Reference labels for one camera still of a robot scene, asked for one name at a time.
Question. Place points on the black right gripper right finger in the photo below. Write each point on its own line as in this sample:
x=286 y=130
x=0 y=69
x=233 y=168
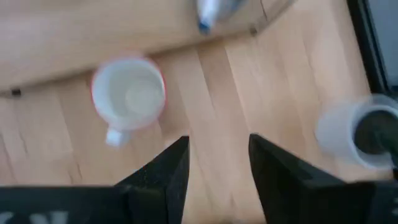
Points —
x=286 y=193

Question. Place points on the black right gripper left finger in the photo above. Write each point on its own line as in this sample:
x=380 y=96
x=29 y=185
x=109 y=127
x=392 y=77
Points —
x=161 y=186

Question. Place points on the red net-patterned mug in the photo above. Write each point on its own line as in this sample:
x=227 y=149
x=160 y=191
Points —
x=129 y=93

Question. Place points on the snake plant in white pot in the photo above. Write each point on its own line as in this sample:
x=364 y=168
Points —
x=335 y=133

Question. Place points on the long wooden board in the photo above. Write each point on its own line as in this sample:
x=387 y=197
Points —
x=93 y=31

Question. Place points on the black aluminium table frame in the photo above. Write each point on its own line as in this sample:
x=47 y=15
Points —
x=363 y=46

